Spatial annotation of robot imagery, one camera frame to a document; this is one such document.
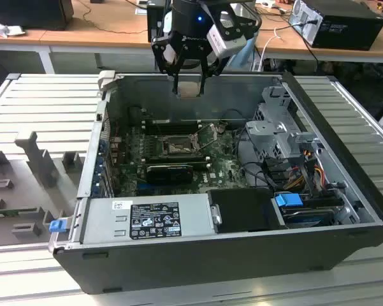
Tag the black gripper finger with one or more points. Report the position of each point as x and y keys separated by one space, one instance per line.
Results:
x=203 y=70
x=161 y=60

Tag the silver-topped CPU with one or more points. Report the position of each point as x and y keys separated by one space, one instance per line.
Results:
x=189 y=90

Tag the black RAM slot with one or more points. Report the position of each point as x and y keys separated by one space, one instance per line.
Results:
x=165 y=155
x=165 y=161
x=165 y=158
x=165 y=132
x=165 y=125
x=165 y=129

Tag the black tower box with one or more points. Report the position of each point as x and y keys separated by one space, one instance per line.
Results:
x=154 y=22

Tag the grey metal drive cage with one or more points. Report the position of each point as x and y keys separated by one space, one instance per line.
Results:
x=264 y=130

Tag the green motherboard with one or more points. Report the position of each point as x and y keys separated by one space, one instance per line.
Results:
x=223 y=172

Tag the graphics card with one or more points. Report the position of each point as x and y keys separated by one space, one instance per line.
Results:
x=169 y=173

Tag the black equipment case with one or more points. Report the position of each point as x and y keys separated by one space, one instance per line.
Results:
x=28 y=12

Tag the black plastic shroud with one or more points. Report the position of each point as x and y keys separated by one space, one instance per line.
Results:
x=242 y=210

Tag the black desktop computer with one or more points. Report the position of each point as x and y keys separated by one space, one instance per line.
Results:
x=347 y=28

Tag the blue disk carrier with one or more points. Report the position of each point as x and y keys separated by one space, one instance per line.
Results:
x=288 y=202

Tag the crumpled white paper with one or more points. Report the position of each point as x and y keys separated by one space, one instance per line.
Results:
x=6 y=30

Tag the silver power supply unit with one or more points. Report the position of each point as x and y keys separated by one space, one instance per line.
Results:
x=108 y=223

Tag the hard disk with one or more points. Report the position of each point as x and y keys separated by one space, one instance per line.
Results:
x=306 y=218

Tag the grey parts rack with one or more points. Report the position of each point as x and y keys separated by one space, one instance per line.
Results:
x=35 y=197

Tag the blue case latch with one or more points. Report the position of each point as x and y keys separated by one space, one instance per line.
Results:
x=57 y=225

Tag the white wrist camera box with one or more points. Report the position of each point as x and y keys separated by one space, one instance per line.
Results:
x=224 y=41
x=169 y=53

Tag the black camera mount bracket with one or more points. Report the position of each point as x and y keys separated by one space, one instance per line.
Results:
x=253 y=22

